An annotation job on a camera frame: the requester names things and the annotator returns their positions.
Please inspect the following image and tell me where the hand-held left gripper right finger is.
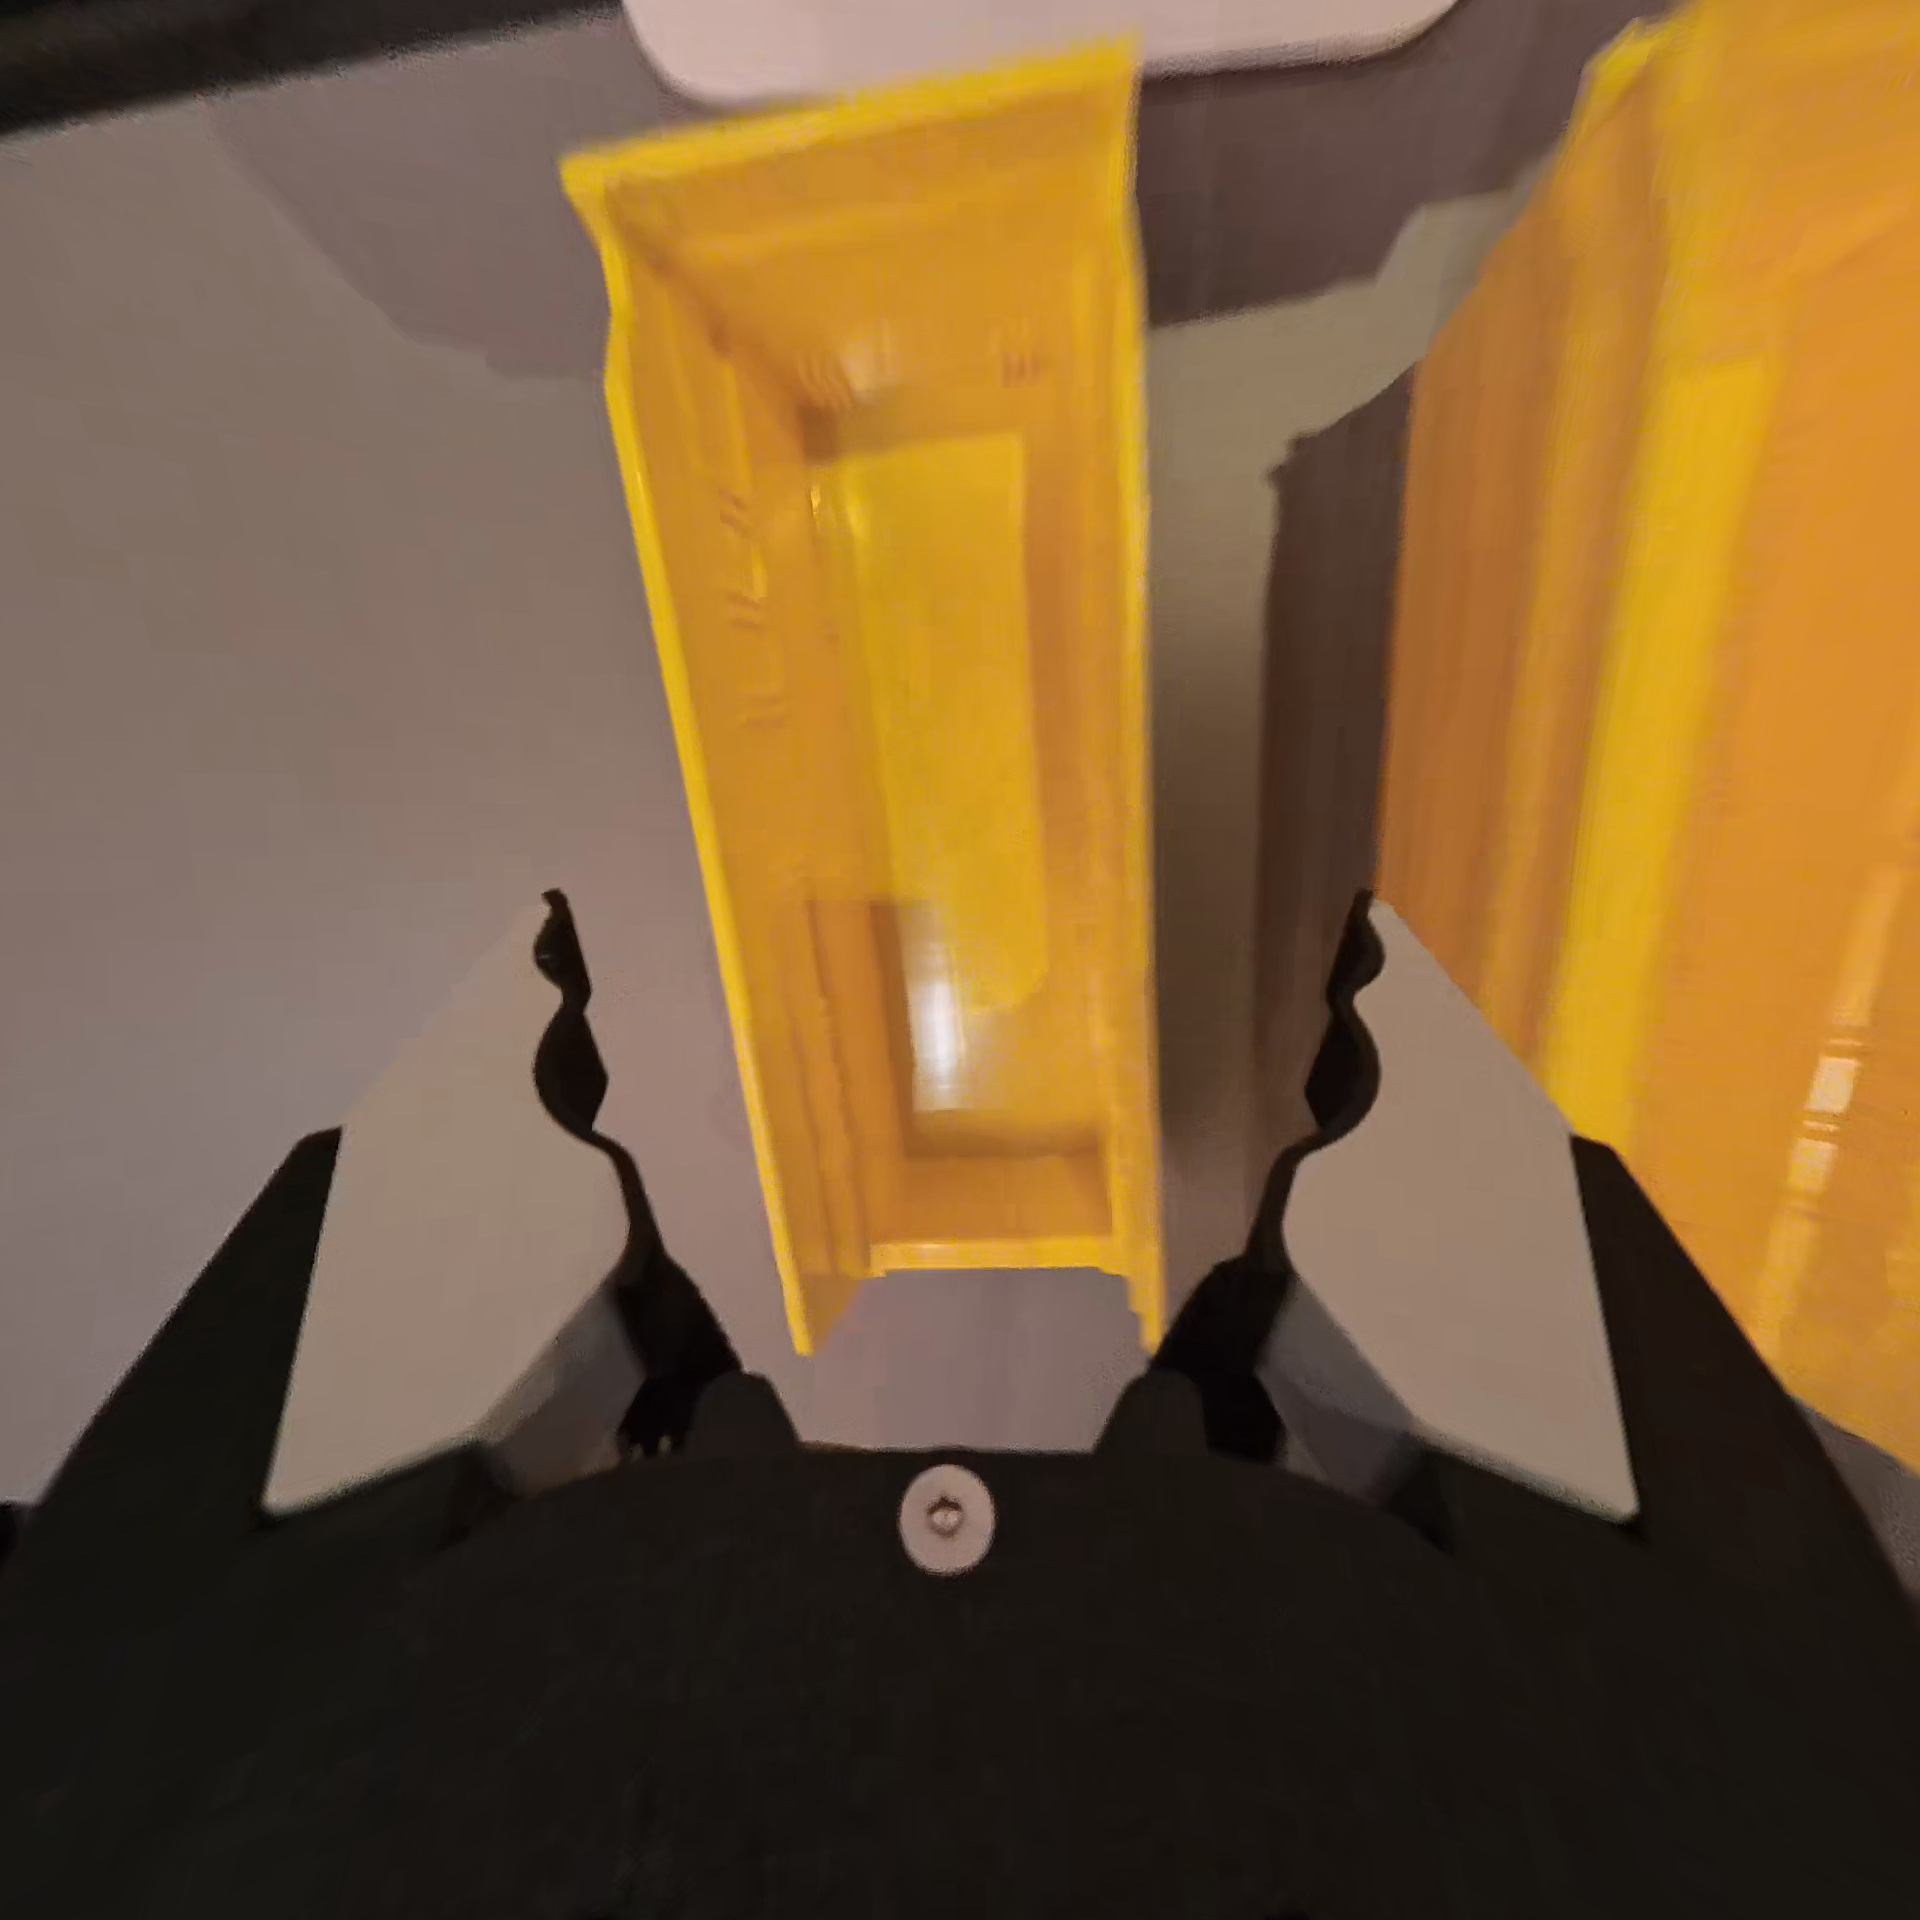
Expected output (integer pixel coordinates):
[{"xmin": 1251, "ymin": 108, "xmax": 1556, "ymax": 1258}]
[{"xmin": 1151, "ymin": 888, "xmax": 1641, "ymax": 1523}]

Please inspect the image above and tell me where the grey desk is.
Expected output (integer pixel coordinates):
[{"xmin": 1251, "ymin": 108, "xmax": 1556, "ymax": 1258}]
[{"xmin": 0, "ymin": 30, "xmax": 1920, "ymax": 1517}]

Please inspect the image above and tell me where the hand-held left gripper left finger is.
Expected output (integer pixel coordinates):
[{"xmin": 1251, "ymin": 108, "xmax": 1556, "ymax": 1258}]
[{"xmin": 262, "ymin": 888, "xmax": 740, "ymax": 1517}]

